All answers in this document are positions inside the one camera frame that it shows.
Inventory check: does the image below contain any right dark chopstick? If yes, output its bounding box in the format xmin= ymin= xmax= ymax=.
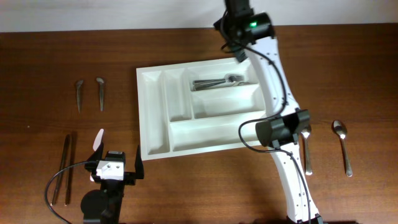
xmin=64 ymin=132 xmax=76 ymax=206

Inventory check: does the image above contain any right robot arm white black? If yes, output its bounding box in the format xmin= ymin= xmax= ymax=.
xmin=214 ymin=0 xmax=324 ymax=223

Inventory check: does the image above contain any metal fork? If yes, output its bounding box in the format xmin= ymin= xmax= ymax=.
xmin=193 ymin=82 xmax=251 ymax=91
xmin=193 ymin=77 xmax=245 ymax=90
xmin=192 ymin=74 xmax=245 ymax=85

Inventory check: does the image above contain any right small metal spoon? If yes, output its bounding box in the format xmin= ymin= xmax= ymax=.
xmin=96 ymin=77 xmax=104 ymax=111

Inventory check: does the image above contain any left small metal spoon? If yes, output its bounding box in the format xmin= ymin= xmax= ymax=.
xmin=75 ymin=80 xmax=84 ymax=113

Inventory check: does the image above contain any metal fork in tray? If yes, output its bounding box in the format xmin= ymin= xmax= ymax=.
xmin=193 ymin=82 xmax=251 ymax=91

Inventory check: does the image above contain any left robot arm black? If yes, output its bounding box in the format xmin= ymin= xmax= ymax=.
xmin=80 ymin=143 xmax=144 ymax=223

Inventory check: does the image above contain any dark chopstick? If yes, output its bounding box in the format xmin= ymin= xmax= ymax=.
xmin=50 ymin=134 xmax=71 ymax=206
xmin=64 ymin=132 xmax=76 ymax=206

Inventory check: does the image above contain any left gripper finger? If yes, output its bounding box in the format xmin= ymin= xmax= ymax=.
xmin=88 ymin=142 xmax=104 ymax=161
xmin=134 ymin=145 xmax=144 ymax=179

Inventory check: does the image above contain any white plastic cutlery tray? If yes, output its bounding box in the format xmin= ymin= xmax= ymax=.
xmin=136 ymin=58 xmax=266 ymax=161

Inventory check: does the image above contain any left dark chopstick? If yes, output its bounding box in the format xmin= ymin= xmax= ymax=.
xmin=50 ymin=134 xmax=71 ymax=206

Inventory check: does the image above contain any small metal spoon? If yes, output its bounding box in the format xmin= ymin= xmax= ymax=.
xmin=75 ymin=80 xmax=84 ymax=113
xmin=96 ymin=77 xmax=104 ymax=111

